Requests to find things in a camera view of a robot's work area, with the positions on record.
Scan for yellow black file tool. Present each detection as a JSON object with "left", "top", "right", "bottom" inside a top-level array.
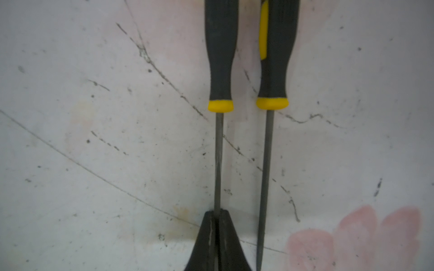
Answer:
[
  {"left": 205, "top": 1, "right": 239, "bottom": 218},
  {"left": 256, "top": 1, "right": 300, "bottom": 271}
]

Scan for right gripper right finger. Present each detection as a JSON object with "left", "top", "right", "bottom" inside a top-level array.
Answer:
[{"left": 217, "top": 209, "right": 252, "bottom": 271}]

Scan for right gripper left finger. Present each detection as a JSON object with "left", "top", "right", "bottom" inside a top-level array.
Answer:
[{"left": 185, "top": 211, "right": 216, "bottom": 271}]

